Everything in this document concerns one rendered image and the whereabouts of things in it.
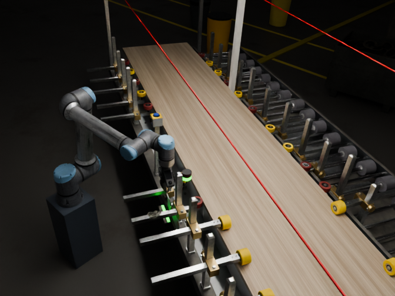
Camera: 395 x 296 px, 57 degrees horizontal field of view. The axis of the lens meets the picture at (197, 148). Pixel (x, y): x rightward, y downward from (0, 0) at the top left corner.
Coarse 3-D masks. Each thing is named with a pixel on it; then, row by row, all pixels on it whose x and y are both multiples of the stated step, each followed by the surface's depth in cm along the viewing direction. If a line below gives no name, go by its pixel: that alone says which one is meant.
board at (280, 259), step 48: (144, 48) 431; (192, 48) 438; (192, 96) 341; (192, 144) 278; (240, 144) 282; (240, 192) 238; (288, 192) 240; (240, 240) 206; (288, 240) 208; (336, 240) 209; (288, 288) 183; (336, 288) 184; (384, 288) 185
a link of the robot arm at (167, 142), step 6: (162, 138) 199; (168, 138) 200; (156, 144) 200; (162, 144) 196; (168, 144) 196; (174, 144) 200; (156, 150) 202; (162, 150) 198; (168, 150) 198; (174, 150) 203; (162, 156) 201; (168, 156) 200; (174, 156) 205
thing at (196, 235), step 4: (188, 216) 210; (188, 220) 207; (188, 224) 206; (192, 224) 205; (196, 224) 205; (192, 228) 202; (192, 232) 200; (200, 232) 201; (192, 236) 202; (196, 236) 201; (200, 236) 203
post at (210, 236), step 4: (208, 236) 178; (212, 236) 178; (208, 240) 178; (212, 240) 179; (208, 244) 179; (212, 244) 181; (208, 248) 181; (212, 248) 183; (208, 252) 183; (212, 252) 184; (208, 256) 185; (212, 256) 186; (204, 272) 194; (204, 276) 196; (208, 276) 196; (204, 280) 197; (208, 280) 198; (204, 284) 199; (208, 284) 200
